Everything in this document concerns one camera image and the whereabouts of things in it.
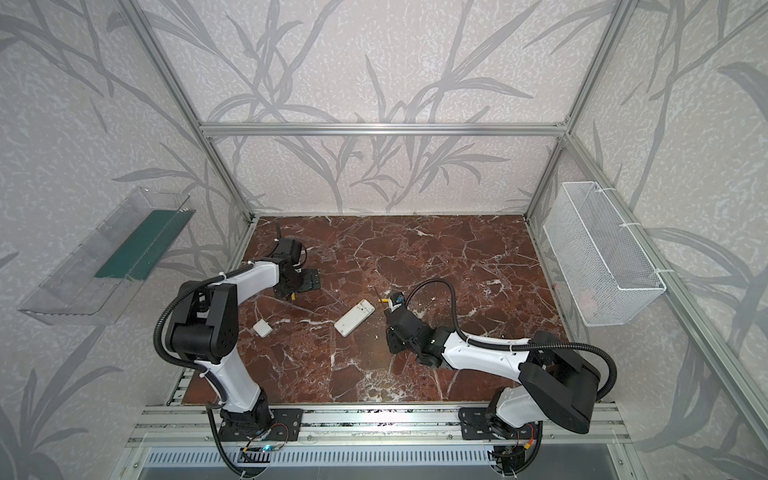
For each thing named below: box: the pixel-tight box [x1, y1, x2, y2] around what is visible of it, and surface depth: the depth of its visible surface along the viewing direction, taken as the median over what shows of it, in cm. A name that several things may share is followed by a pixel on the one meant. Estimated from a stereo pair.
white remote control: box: [334, 298, 376, 338], surface depth 93 cm
